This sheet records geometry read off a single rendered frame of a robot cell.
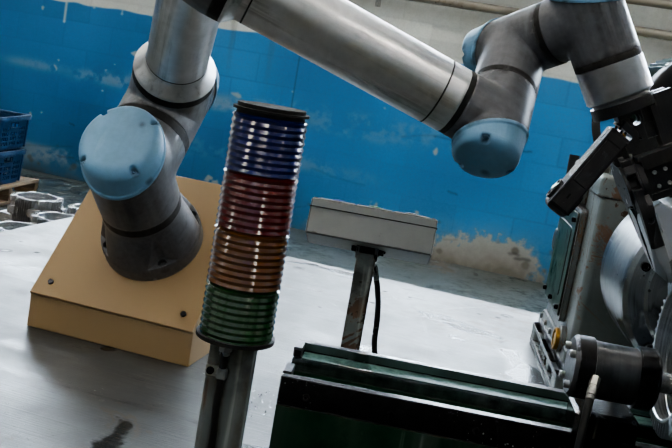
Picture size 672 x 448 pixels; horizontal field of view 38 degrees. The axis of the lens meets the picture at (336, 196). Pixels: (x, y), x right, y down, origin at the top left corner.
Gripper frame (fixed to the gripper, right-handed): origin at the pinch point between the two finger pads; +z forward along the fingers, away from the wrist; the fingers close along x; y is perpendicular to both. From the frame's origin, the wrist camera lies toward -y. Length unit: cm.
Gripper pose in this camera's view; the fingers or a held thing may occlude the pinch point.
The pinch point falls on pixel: (659, 273)
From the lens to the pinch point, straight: 116.3
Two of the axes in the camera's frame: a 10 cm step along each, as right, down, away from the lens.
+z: 3.5, 9.3, 0.9
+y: 9.3, -3.3, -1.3
